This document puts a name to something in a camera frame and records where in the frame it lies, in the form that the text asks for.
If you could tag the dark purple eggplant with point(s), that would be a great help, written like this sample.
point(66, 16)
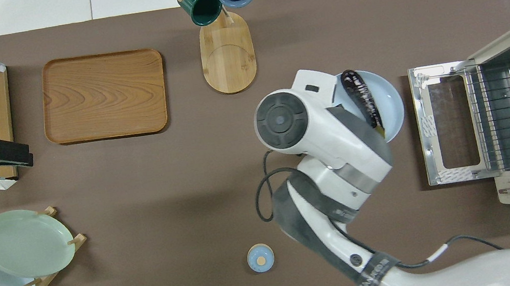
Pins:
point(363, 94)

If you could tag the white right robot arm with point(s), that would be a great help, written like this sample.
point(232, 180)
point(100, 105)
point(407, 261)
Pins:
point(335, 141)

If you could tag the pale green racked plate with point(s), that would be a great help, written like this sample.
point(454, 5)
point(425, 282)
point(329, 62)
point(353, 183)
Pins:
point(27, 242)

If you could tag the wooden serving tray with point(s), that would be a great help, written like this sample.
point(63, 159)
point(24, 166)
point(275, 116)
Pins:
point(104, 96)

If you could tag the brown table mat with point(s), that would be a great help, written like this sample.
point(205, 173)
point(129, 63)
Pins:
point(167, 201)

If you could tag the wooden mug tree stand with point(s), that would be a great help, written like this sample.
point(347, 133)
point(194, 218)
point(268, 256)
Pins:
point(228, 61)

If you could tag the dark green ceramic mug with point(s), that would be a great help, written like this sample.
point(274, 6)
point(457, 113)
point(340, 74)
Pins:
point(202, 7)

